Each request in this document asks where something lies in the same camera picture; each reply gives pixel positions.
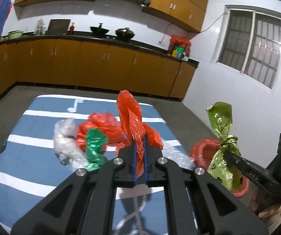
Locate red bottle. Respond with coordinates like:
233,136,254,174
69,22,75,35

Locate glass jar on counter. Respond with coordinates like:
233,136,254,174
35,19,45,36

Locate green bowl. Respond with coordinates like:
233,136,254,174
8,30,23,40

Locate red lined trash basket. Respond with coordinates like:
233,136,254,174
190,138,249,198

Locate green foil wrapper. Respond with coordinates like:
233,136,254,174
84,128,108,171

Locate barred window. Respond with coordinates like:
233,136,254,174
216,5,281,89

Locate black wok with lid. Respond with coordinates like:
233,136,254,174
116,28,135,41

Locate red bag on counter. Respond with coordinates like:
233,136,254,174
167,35,191,60

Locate clear bubble wrap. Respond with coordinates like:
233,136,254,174
53,118,88,171

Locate right hand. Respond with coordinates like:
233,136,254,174
249,189,281,234

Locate blue striped table mat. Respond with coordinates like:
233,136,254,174
0,94,194,234

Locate dark cutting board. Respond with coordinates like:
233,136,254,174
45,19,70,35

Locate upper wooden cabinets right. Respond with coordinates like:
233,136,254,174
142,0,208,33

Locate lower wooden kitchen cabinets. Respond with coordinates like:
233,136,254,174
0,36,199,99

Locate green printed plastic bag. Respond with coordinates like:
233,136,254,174
206,102,243,192

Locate black wok left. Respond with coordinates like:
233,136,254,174
90,23,109,38

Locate red plastic bag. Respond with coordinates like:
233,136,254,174
116,90,163,177
75,112,126,152

